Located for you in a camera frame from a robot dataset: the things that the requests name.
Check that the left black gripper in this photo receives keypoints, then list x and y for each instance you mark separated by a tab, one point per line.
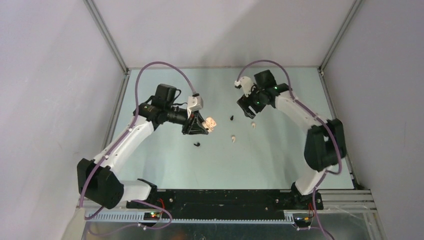
195	127

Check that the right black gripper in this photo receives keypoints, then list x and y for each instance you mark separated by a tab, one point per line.
245	102

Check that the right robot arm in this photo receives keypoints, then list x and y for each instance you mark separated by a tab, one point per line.
325	144

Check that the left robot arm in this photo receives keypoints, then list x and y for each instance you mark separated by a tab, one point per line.
98	178

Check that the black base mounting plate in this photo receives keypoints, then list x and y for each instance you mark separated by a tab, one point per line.
233	204

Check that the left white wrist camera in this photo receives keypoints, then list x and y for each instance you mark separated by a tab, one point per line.
194	103

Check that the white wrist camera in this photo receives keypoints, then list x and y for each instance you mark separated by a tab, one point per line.
194	103
246	84

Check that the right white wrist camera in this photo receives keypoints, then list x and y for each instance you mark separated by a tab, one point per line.
246	84

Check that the aluminium frame rail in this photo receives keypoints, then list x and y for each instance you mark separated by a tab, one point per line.
342	201

